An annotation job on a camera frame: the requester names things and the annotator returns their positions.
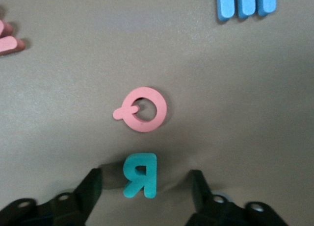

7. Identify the blue foam letter E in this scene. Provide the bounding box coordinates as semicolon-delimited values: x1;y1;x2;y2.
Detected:
215;0;278;23

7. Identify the pink foam lowercase w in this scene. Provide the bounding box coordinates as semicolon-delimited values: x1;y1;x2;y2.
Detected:
0;19;26;56

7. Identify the teal foam letter R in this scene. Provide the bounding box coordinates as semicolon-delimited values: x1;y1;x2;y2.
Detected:
122;152;157;199

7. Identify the pink foam letter Q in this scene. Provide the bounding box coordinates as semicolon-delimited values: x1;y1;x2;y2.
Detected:
112;86;168;133

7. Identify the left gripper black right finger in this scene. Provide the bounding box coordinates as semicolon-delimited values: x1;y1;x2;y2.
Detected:
183;169;289;226

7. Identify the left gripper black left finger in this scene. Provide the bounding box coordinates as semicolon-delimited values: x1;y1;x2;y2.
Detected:
0;168;104;226

